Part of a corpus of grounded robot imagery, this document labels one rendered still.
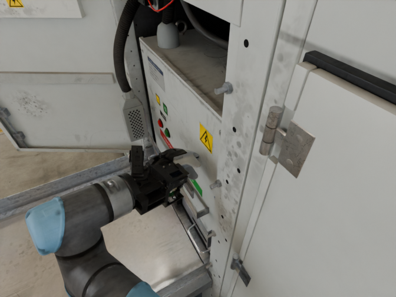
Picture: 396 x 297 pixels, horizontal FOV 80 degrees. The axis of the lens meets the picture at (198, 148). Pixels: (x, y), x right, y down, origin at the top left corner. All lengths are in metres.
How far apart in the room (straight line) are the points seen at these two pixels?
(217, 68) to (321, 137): 0.45
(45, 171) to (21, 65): 1.57
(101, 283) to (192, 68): 0.47
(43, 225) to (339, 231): 0.36
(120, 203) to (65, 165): 2.12
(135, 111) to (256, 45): 0.64
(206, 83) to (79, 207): 0.35
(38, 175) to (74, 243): 2.16
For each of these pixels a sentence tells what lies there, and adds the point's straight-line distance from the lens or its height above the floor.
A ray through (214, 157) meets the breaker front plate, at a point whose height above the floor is 1.28.
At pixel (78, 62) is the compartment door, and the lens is 1.02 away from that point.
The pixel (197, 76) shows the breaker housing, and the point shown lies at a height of 1.39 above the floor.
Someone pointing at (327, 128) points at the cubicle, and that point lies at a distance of 0.18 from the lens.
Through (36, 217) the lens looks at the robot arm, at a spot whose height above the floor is 1.35.
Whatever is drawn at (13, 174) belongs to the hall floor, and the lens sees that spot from 2.72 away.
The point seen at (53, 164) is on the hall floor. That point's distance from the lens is 2.61.
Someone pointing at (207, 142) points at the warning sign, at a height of 1.30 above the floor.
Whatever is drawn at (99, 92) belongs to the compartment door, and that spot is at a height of 1.15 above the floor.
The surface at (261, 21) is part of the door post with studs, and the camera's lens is 0.24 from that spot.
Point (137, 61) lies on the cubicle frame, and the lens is 0.90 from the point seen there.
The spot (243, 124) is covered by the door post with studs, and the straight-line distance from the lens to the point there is 0.29.
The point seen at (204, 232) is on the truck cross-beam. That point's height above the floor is 0.92.
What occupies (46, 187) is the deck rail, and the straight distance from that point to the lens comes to 1.11.
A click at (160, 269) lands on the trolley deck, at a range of 0.86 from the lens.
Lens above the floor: 1.65
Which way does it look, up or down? 44 degrees down
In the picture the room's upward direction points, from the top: straight up
